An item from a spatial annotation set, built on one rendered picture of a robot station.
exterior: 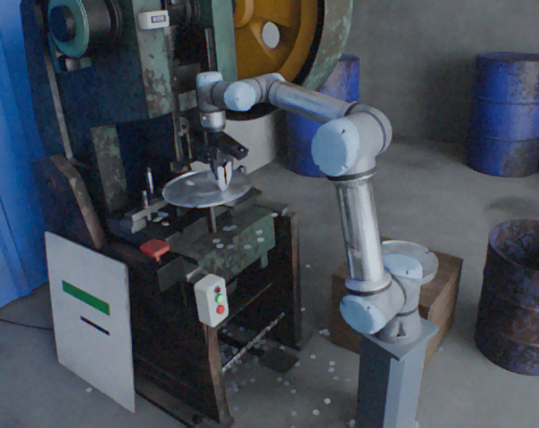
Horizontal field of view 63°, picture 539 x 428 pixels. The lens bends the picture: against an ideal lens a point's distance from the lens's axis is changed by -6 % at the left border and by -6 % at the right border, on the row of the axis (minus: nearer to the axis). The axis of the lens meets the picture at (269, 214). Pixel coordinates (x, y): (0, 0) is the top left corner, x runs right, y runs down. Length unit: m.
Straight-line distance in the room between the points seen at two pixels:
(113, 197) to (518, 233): 1.59
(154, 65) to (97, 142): 0.39
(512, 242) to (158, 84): 1.53
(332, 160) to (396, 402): 0.80
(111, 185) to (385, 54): 3.49
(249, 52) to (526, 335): 1.45
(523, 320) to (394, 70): 3.24
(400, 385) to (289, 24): 1.19
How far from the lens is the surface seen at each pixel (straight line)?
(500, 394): 1.93
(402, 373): 1.41
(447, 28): 4.46
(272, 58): 1.68
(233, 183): 1.52
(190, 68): 1.47
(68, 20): 1.26
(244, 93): 1.26
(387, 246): 1.95
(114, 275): 1.61
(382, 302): 1.16
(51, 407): 2.01
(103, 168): 1.60
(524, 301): 1.82
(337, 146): 1.01
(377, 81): 4.74
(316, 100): 1.24
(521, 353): 1.96
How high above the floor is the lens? 1.35
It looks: 26 degrees down
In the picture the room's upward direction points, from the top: 4 degrees counter-clockwise
